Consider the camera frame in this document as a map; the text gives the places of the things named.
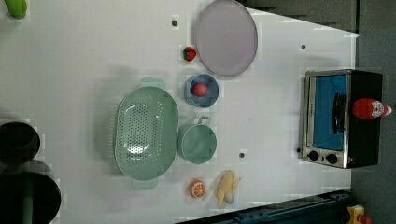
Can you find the red felt ketchup bottle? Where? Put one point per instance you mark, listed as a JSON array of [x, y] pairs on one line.
[[367, 108]]

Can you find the silver toaster oven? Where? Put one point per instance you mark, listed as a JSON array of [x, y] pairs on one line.
[[332, 135]]

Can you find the grey round plate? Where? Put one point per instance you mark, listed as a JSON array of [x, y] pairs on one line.
[[226, 37]]

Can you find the green cup with handle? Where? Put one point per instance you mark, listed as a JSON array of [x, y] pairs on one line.
[[197, 142]]

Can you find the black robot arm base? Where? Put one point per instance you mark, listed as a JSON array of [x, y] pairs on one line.
[[29, 193]]

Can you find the orange slice toy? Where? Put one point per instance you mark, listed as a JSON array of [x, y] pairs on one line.
[[196, 189]]

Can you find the yellow and red object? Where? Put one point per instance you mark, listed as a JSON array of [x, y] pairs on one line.
[[358, 216]]

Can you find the blue bowl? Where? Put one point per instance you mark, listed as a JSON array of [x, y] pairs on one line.
[[210, 98]]

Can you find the red toy apple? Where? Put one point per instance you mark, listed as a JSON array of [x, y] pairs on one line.
[[199, 90]]

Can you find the green oval colander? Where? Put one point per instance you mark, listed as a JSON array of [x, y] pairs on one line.
[[146, 133]]

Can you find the red toy strawberry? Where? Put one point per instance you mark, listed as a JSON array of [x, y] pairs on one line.
[[189, 54]]

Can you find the green toy vegetable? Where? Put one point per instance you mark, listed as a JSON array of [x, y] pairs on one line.
[[16, 8]]

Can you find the yellow toy banana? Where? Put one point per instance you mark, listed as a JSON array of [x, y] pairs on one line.
[[227, 185]]

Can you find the blue metal frame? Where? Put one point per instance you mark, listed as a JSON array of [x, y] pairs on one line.
[[326, 208]]

